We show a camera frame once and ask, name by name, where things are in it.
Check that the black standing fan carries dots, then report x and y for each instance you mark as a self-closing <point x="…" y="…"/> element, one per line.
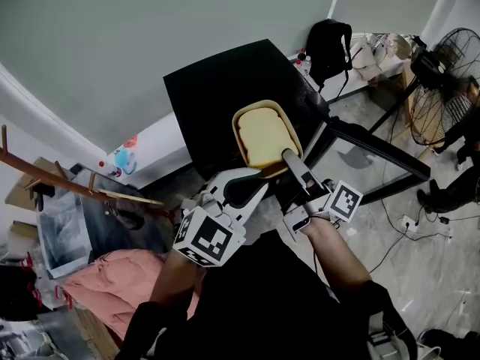
<point x="442" y="88"/>

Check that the black fridge cabinet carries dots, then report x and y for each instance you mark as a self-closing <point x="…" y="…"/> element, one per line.
<point x="210" y="96"/>

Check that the person's black clothing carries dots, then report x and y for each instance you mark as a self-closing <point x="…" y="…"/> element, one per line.
<point x="262" y="306"/>

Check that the plastic wrapped picture frame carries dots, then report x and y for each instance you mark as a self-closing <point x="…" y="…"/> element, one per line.
<point x="63" y="234"/>

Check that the blue plastic toy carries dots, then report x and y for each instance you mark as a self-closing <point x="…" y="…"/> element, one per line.
<point x="123" y="159"/>

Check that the black framed glass door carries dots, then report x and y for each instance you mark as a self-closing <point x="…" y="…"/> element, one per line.
<point x="386" y="152"/>

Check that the wooden bed frame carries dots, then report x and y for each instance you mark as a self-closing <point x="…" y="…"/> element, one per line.
<point x="97" y="328"/>

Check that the tray with yellow bread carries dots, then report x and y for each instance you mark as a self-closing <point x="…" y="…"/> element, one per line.
<point x="262" y="137"/>

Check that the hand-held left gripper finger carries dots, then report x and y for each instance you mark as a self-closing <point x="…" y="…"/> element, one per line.
<point x="221" y="182"/>
<point x="253" y="203"/>

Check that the black backpack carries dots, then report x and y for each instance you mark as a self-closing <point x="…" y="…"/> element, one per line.
<point x="328" y="51"/>

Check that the brown cardboard sheet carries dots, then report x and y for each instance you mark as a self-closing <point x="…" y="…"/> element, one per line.
<point x="22" y="189"/>

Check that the pink quilt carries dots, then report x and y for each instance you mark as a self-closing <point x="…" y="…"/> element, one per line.
<point x="120" y="287"/>

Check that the person's left forearm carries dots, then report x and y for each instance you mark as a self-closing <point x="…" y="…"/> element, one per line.
<point x="176" y="279"/>

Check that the wooden coat rack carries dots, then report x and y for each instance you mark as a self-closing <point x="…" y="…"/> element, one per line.
<point x="48" y="178"/>

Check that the person's right forearm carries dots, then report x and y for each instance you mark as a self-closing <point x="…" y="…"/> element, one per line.
<point x="337" y="253"/>

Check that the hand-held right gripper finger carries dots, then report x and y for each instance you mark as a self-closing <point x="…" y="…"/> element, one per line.
<point x="298" y="167"/>

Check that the white power strip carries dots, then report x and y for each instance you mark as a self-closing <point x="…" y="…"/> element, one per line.
<point x="407" y="223"/>

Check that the beige cloth bag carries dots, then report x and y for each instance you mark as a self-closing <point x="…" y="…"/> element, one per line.
<point x="363" y="60"/>

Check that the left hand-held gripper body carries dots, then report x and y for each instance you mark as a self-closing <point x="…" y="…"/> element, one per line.
<point x="210" y="238"/>

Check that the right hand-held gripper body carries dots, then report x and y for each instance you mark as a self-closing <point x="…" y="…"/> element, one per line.
<point x="345" y="201"/>

